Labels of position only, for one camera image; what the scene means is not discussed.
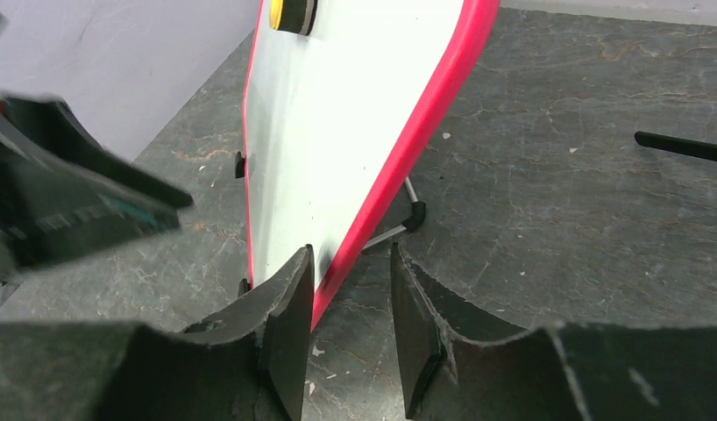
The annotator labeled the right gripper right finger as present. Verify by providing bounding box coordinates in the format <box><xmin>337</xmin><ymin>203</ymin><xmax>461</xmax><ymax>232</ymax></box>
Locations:
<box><xmin>390</xmin><ymin>245</ymin><xmax>717</xmax><ymax>420</ymax></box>

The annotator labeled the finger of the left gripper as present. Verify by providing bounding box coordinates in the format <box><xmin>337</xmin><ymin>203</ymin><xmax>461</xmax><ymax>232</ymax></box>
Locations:
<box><xmin>0</xmin><ymin>96</ymin><xmax>194</xmax><ymax>210</ymax></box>
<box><xmin>0</xmin><ymin>113</ymin><xmax>181</xmax><ymax>274</ymax></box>

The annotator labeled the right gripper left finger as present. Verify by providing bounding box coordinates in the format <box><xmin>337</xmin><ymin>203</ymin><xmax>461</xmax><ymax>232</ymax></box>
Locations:
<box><xmin>0</xmin><ymin>246</ymin><xmax>315</xmax><ymax>420</ymax></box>

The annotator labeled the pink framed whiteboard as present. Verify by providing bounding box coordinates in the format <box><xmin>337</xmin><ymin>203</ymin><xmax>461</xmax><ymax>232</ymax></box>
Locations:
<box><xmin>242</xmin><ymin>1</ymin><xmax>500</xmax><ymax>323</ymax></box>

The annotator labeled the yellow bone-shaped eraser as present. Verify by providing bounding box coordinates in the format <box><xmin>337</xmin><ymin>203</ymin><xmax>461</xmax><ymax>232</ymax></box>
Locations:
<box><xmin>268</xmin><ymin>0</ymin><xmax>318</xmax><ymax>36</ymax></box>

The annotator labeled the black whiteboard easel stand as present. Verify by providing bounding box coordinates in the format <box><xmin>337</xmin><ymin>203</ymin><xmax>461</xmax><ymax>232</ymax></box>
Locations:
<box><xmin>235</xmin><ymin>151</ymin><xmax>427</xmax><ymax>274</ymax></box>

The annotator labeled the black microphone tripod stand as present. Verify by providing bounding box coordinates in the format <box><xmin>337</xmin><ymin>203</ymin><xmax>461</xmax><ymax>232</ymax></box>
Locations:
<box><xmin>634</xmin><ymin>132</ymin><xmax>717</xmax><ymax>162</ymax></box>

